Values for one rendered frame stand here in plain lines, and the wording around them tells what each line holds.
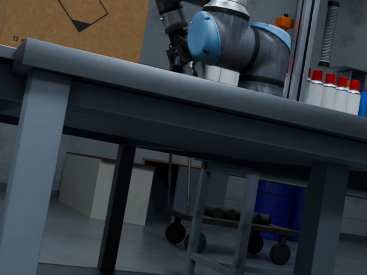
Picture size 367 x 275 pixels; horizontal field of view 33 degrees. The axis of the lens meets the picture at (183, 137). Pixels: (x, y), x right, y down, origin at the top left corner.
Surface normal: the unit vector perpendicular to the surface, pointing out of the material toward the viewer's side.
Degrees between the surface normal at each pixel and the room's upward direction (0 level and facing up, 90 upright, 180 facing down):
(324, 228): 90
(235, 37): 93
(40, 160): 90
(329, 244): 90
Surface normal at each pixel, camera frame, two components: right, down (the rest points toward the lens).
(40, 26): 0.39, 0.01
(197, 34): -0.89, -0.05
